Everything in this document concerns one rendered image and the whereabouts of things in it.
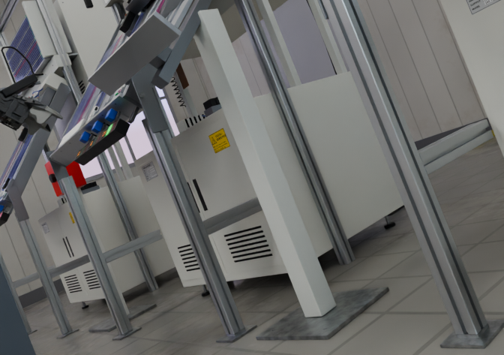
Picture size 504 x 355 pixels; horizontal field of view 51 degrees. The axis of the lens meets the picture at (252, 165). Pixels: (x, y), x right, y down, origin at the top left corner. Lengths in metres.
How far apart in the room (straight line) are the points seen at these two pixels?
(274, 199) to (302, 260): 0.16
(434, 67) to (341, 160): 2.72
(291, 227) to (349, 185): 0.66
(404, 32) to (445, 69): 0.47
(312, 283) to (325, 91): 0.87
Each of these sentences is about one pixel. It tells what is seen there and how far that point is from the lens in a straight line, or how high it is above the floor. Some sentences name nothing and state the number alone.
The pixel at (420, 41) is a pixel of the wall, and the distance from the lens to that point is 4.59.
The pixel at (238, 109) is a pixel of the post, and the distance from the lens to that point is 1.29.
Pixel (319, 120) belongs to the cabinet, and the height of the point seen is 0.48.
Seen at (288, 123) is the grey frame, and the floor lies 0.50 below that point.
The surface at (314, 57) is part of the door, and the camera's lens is 5.29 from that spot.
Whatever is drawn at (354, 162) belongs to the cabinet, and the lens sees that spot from 1.97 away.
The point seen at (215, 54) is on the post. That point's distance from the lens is 1.31.
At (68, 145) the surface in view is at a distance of 1.94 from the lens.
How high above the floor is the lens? 0.39
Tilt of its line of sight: 1 degrees up
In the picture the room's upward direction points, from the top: 22 degrees counter-clockwise
